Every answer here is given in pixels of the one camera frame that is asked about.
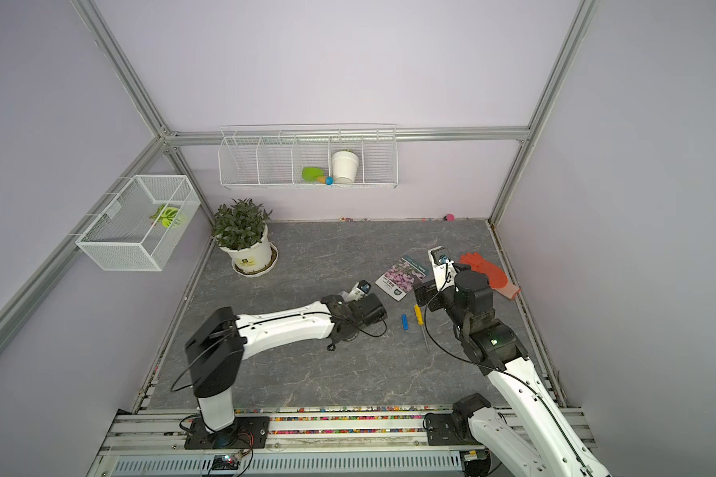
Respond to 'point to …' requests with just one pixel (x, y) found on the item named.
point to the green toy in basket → (169, 217)
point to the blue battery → (405, 321)
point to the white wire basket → (142, 226)
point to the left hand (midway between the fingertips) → (338, 311)
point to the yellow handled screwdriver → (419, 314)
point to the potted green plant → (242, 233)
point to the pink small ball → (449, 217)
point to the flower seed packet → (398, 281)
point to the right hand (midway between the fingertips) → (434, 268)
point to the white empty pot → (345, 165)
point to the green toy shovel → (311, 174)
